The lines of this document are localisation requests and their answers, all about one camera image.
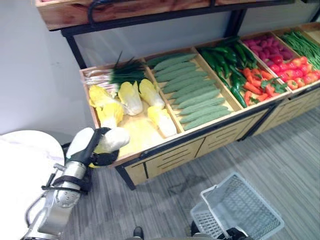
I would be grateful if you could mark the black metal rack frame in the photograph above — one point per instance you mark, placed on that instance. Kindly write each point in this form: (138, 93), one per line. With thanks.
(73, 48)

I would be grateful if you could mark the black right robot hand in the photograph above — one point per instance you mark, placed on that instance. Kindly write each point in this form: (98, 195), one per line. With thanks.
(232, 234)

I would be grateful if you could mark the dark left robot foot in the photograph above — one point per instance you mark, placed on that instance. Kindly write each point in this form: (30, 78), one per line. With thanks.
(138, 232)

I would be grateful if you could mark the green scallion bunch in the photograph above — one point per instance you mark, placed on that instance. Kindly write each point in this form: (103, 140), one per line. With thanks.
(125, 72)

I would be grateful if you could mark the green long bean bunch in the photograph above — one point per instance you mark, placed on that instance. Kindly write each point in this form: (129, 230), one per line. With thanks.
(302, 47)

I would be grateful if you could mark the napa cabbage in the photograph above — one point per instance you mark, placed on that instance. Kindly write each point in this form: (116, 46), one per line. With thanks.
(151, 93)
(130, 100)
(115, 140)
(100, 96)
(110, 115)
(163, 122)

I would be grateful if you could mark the dark robot foot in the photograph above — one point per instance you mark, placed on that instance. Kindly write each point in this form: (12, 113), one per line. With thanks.
(195, 228)
(138, 232)

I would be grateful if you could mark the wooden slatted base panel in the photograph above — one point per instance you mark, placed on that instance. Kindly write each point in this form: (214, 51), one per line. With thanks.
(175, 157)

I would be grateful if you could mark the dark right robot foot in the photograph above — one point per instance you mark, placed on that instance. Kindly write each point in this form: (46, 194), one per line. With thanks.
(195, 228)

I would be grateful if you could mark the long green chili pepper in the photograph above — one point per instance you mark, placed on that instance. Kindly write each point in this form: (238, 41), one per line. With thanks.
(240, 52)
(221, 63)
(208, 59)
(248, 51)
(231, 55)
(224, 81)
(235, 81)
(238, 97)

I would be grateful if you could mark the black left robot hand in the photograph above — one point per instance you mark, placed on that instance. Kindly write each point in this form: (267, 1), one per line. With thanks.
(83, 150)

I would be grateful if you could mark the wooden produce bin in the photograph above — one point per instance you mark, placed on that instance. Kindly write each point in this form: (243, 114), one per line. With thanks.
(227, 100)
(140, 127)
(280, 96)
(282, 32)
(312, 31)
(302, 90)

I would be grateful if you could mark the red tomato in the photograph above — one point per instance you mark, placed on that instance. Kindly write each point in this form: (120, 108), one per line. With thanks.
(292, 84)
(297, 62)
(277, 59)
(303, 60)
(290, 73)
(275, 68)
(308, 78)
(300, 82)

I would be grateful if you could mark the orange carrot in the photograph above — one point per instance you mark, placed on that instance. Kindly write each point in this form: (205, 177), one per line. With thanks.
(247, 75)
(256, 74)
(262, 97)
(266, 74)
(252, 87)
(270, 90)
(247, 97)

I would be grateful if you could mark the green bumpy cucumber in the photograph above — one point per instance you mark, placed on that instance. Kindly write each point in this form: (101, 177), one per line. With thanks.
(206, 115)
(203, 110)
(178, 70)
(172, 58)
(201, 103)
(197, 97)
(181, 76)
(175, 65)
(190, 86)
(193, 91)
(186, 81)

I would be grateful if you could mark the purple sweet potato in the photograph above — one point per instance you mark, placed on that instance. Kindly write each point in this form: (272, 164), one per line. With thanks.
(250, 43)
(256, 48)
(265, 54)
(272, 43)
(262, 38)
(286, 53)

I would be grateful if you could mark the dark wooden shelf crate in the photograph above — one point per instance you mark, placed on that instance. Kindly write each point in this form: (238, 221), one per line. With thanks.
(75, 13)

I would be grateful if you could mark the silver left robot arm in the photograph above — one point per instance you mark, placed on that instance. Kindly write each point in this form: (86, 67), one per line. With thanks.
(60, 197)

